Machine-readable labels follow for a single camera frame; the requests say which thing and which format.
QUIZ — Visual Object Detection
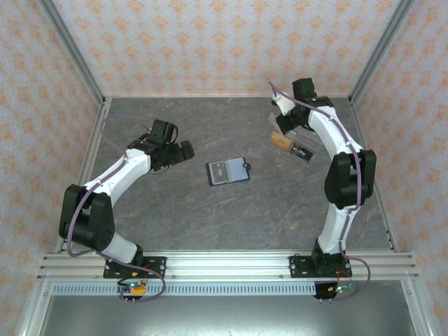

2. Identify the clear acrylic card box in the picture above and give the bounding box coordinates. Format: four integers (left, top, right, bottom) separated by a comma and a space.
267, 111, 319, 169

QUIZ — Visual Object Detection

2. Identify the grey VIP card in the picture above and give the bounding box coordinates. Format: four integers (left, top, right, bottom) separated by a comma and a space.
291, 141, 314, 162

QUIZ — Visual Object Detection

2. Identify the navy blue card holder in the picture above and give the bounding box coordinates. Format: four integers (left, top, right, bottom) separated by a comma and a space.
205, 157, 253, 188

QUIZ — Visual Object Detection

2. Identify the orange card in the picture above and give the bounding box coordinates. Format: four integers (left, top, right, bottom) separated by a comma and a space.
269, 131, 293, 151

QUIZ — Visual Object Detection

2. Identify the dark card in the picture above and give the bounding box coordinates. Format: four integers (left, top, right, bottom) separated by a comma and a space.
209, 161, 230, 186

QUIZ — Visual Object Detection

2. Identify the grey metal panel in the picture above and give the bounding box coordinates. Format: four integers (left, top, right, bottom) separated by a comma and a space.
38, 295, 417, 336

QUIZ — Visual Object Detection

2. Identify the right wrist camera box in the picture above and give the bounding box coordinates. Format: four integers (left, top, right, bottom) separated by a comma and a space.
271, 93, 293, 116

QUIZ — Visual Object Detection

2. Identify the aluminium table side rail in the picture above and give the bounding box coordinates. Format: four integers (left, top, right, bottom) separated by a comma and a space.
349, 97, 400, 253
54, 97, 113, 253

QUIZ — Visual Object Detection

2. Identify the aluminium frame post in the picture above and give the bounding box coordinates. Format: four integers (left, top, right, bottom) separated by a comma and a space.
36, 0, 108, 106
349, 0, 416, 106

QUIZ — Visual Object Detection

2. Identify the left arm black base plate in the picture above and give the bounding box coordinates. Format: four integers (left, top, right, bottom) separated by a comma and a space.
103, 256, 167, 279

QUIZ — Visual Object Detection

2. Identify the aluminium mounting rail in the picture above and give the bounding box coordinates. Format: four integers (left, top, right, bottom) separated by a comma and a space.
36, 251, 419, 281

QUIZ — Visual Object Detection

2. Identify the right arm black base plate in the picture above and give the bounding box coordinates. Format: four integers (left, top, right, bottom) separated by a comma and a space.
288, 255, 351, 279

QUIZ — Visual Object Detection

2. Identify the slotted grey cable duct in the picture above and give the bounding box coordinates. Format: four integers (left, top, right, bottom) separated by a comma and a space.
51, 282, 400, 297

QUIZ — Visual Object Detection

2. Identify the aluminium frame leg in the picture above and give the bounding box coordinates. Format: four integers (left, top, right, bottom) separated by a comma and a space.
400, 279, 437, 336
19, 279, 53, 336

